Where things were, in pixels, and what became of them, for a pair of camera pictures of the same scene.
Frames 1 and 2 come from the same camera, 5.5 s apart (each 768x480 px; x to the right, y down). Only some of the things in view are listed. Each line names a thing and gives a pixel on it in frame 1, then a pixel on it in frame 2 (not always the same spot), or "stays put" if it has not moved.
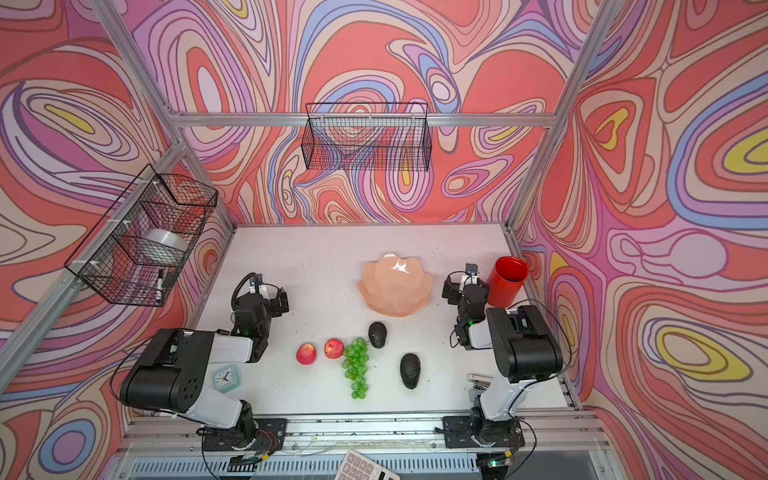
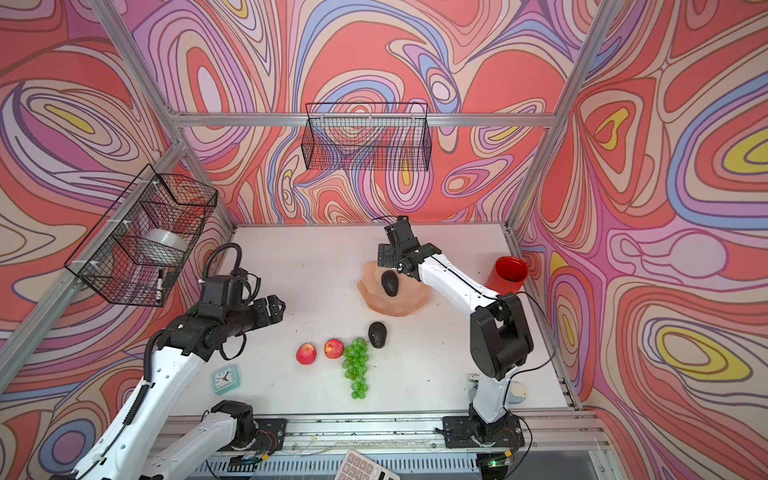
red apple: (306, 354) stays put
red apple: (334, 348) stays put
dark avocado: (410, 368) to (390, 282)
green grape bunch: (355, 366) stays put
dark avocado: (377, 333) stays put
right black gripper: (451, 289) to (385, 256)
